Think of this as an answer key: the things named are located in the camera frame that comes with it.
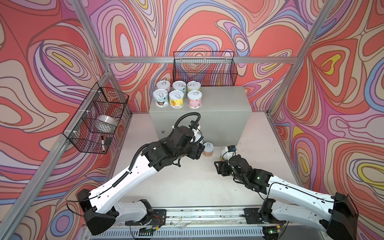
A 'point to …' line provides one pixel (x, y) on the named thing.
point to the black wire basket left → (99, 101)
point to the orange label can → (208, 150)
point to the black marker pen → (103, 144)
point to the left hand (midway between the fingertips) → (200, 143)
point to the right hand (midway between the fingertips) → (221, 165)
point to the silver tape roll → (104, 123)
